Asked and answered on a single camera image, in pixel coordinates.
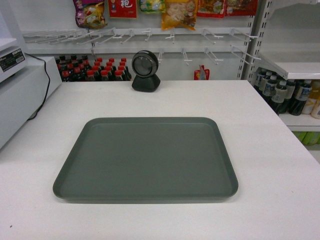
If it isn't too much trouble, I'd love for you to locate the white checkout counter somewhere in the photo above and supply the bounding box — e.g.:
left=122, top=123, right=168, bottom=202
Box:
left=0, top=80, right=320, bottom=240

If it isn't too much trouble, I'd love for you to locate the yellow snack bag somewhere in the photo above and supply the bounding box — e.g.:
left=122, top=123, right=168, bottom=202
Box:
left=161, top=0, right=198, bottom=31

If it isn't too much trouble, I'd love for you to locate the grey rectangular tray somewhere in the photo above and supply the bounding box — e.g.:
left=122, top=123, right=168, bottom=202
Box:
left=52, top=117, right=239, bottom=204

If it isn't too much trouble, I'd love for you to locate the red hanging snack bag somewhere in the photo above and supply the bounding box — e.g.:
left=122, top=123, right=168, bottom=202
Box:
left=108, top=0, right=137, bottom=19

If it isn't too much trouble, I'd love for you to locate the purple hanging snack bag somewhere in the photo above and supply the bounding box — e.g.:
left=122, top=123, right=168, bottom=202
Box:
left=73, top=0, right=108, bottom=29

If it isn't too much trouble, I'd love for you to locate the white cash register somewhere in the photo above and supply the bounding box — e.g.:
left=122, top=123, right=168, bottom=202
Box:
left=0, top=0, right=62, bottom=147

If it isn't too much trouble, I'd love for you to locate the black barcode scanner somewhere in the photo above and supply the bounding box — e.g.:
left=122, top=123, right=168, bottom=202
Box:
left=131, top=50, right=161, bottom=93

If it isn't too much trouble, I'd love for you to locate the black power cable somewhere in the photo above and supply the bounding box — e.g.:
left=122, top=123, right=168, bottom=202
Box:
left=24, top=51, right=52, bottom=121

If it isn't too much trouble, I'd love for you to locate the red cap soy sauce bottle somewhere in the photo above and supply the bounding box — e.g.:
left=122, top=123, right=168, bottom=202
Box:
left=100, top=70, right=110, bottom=82

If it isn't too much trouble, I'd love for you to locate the white perforated shelf upright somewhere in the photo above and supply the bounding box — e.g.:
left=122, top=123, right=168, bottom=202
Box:
left=241, top=0, right=273, bottom=85

